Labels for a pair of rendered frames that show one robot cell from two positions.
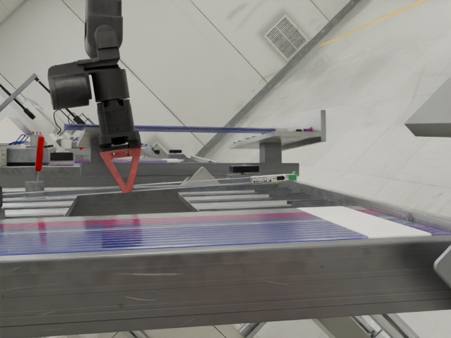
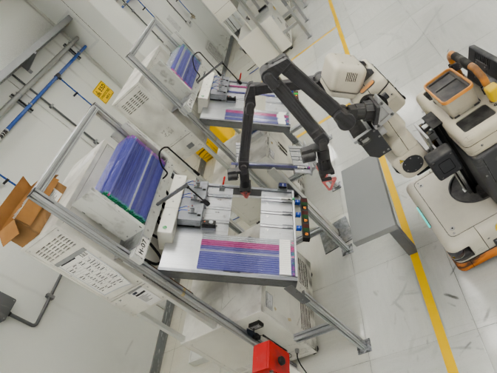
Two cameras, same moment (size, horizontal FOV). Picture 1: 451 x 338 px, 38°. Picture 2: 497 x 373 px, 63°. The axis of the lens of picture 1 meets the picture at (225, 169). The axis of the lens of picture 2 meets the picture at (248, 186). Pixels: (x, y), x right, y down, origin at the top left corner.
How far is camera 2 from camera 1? 1.74 m
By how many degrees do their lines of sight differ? 39
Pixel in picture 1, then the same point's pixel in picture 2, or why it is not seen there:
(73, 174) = (234, 123)
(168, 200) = (258, 192)
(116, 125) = (244, 186)
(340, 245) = (271, 279)
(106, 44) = (243, 170)
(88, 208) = (236, 192)
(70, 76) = (233, 175)
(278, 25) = not seen: outside the picture
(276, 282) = (260, 281)
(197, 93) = not seen: outside the picture
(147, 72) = not seen: outside the picture
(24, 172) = (217, 121)
